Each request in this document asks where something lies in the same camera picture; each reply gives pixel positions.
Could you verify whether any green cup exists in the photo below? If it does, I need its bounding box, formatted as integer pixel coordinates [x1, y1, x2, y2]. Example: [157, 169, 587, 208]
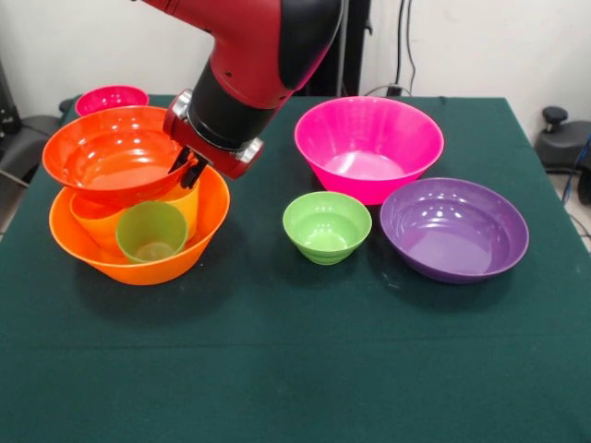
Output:
[115, 200, 189, 264]

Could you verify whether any large orange bowl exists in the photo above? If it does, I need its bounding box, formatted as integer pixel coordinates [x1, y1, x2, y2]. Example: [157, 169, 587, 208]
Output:
[48, 163, 231, 287]

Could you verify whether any orange cup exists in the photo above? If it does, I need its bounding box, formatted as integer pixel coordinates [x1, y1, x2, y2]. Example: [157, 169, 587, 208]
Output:
[68, 193, 126, 257]

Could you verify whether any small crimson bowl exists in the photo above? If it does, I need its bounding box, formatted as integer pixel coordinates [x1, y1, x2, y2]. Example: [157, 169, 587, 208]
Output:
[75, 84, 150, 116]

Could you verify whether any wide red bowl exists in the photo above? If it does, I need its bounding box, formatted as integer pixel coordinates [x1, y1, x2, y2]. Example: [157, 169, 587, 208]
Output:
[42, 105, 195, 207]

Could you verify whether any black hanging cable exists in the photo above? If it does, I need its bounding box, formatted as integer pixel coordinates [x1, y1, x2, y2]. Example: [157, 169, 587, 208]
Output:
[368, 0, 416, 97]

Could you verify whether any small green bowl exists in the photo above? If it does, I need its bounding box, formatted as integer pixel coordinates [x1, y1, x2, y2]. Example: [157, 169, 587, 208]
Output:
[282, 190, 373, 267]

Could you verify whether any large pink bowl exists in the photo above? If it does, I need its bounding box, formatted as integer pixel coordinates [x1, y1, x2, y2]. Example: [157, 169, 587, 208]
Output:
[294, 95, 446, 206]

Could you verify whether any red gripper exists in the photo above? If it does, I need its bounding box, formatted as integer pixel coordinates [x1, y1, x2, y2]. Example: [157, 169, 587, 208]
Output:
[163, 106, 265, 189]

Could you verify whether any dark green table cloth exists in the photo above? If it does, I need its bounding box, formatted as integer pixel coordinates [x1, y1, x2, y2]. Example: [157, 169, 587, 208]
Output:
[0, 94, 591, 443]

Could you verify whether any wide purple bowl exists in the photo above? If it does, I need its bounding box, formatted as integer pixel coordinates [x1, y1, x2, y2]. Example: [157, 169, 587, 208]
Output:
[380, 177, 530, 284]

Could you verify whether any black floor device with knob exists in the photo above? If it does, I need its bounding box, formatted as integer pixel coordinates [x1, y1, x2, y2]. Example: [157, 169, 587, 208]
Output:
[534, 106, 591, 174]

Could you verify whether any yellow cup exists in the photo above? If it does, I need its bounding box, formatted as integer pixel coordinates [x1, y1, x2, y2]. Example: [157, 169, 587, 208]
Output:
[159, 182, 200, 232]

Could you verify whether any black chair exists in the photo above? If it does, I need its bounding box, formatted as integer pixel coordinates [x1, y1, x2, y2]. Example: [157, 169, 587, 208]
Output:
[0, 59, 61, 184]

